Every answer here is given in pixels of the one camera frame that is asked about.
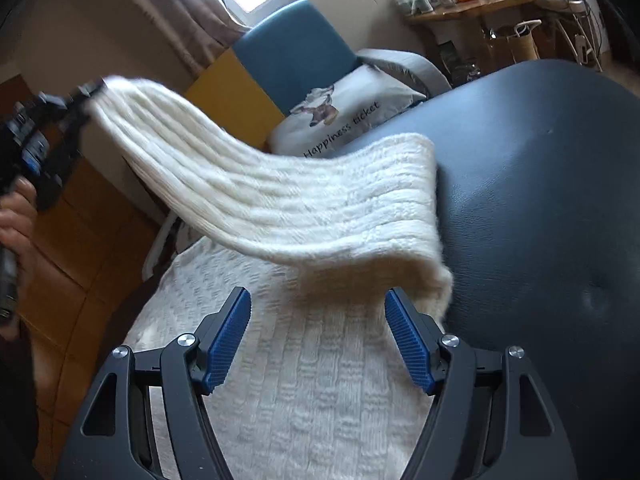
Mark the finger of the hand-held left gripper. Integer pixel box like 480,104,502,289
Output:
59,78,108,128

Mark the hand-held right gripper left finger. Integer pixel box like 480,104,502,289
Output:
54,286,252,480

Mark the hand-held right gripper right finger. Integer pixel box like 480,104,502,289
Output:
384,287,572,480

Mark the cream knit sweater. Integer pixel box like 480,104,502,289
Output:
87,75,456,480

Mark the person's left forearm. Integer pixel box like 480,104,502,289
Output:
0,305,56,480

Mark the person's left hand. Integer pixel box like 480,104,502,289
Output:
0,180,40,311

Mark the beige floral curtain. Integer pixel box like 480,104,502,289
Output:
117,0,251,78

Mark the grey yellow blue sofa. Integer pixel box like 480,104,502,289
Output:
80,0,453,281

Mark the deer print pillow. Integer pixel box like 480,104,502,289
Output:
270,64,428,161

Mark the green package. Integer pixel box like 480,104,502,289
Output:
437,40,463,81

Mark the tan tote bag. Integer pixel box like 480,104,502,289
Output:
502,19,543,63

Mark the wooden desk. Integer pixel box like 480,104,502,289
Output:
402,0,538,61

